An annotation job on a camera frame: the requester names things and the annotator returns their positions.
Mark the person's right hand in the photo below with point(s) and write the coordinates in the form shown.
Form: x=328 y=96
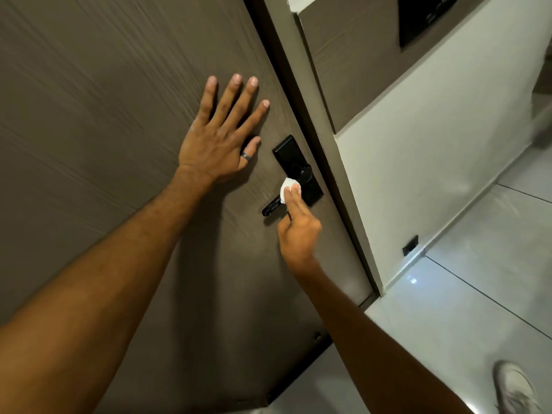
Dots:
x=299 y=237

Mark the person's left hand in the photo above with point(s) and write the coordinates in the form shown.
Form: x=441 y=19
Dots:
x=215 y=144

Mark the person's left little finger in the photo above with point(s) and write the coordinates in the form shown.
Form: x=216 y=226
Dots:
x=206 y=101

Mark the person's left thumb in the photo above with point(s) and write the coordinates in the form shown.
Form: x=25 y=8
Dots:
x=250 y=151

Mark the person's left middle finger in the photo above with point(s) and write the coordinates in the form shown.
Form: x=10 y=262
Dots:
x=242 y=103

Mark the white wipe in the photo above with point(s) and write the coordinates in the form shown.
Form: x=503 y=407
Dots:
x=287 y=188

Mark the person's left forearm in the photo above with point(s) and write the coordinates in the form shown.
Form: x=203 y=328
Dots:
x=108 y=275

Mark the person's right forearm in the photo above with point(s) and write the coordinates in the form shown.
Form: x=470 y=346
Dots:
x=371 y=340

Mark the black door lock plate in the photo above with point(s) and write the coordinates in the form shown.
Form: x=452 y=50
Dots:
x=290 y=153

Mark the brown wooden door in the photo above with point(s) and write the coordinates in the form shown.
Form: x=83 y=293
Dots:
x=108 y=81

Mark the white shoe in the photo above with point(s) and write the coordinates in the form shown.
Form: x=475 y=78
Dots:
x=515 y=388

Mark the grey door frame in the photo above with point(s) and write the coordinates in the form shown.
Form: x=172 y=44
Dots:
x=319 y=124

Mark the brown wooden wall panel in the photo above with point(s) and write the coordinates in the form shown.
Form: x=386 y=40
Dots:
x=353 y=60

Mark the black wall socket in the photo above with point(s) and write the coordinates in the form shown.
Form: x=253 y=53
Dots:
x=410 y=246

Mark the black wall switch panel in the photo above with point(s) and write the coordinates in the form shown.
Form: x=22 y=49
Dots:
x=425 y=17

